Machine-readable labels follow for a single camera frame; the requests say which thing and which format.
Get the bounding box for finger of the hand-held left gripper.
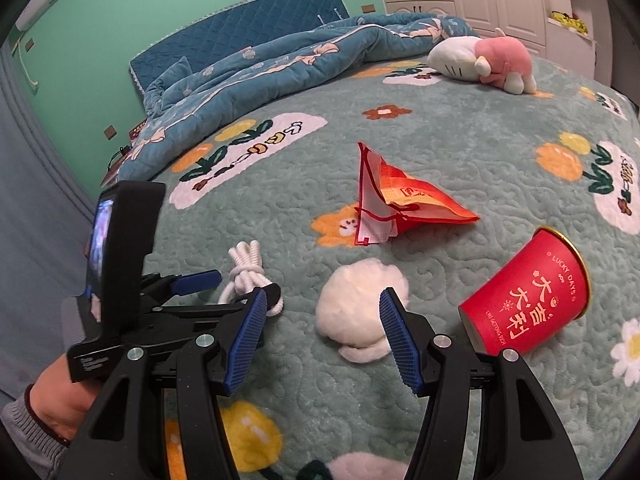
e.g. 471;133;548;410
142;283;284;323
141;269;222;298

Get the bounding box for blue patterned quilt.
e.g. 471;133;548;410
117;12;483;182

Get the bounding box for white knotted rope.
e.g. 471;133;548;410
218;241;284;319

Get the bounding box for yellow item on shelf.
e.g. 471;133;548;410
547;10;589;34

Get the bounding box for white fluffy ball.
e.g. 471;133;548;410
315;258;411;365

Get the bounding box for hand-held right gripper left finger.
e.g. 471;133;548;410
59;287;269;480

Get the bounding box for person's left hand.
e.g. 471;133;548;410
30;354;102;442

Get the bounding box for pink and white plush toy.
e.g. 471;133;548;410
426;27;539;96

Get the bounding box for blue-grey curtain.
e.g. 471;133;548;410
0;50;110;406

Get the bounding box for blue quilted headboard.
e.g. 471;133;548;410
129;0;351;97

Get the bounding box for red paper cup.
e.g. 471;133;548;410
458;226;592;357

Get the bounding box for white wardrobe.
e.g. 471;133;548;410
370;0;617;86

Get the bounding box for dark red wrist cord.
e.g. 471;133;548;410
25;384;72;445

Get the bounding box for green floral bed blanket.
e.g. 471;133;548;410
107;55;640;480

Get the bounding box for red paper bag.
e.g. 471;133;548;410
354;142;481;247

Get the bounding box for person's left forearm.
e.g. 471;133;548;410
0;390;71;480

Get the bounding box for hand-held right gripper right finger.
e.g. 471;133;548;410
379;287;586;480

